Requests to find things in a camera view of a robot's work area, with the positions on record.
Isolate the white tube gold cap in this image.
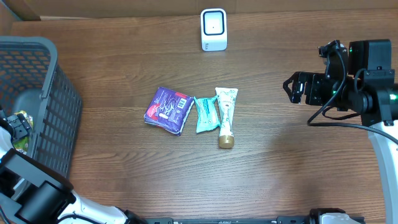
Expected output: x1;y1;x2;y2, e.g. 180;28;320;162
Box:
215;87;238;149

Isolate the purple pad package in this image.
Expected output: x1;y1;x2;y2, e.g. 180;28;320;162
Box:
144;87;194;136

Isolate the teal wipes packet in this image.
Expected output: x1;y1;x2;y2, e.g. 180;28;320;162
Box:
194;96;220;133

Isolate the white barcode scanner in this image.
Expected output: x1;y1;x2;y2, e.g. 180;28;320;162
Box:
200;8;228;52

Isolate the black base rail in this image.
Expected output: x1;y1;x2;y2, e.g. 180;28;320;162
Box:
124;207;366;224

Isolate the grey plastic basket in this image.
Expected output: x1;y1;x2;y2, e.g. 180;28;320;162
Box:
1;36;83;177

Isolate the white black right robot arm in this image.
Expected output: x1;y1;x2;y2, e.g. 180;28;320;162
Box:
283;39;397;223

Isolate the green yellow snack packet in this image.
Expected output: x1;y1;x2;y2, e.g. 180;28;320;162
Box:
13;110;34;154

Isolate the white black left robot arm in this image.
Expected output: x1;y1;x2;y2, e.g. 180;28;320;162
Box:
1;114;134;224

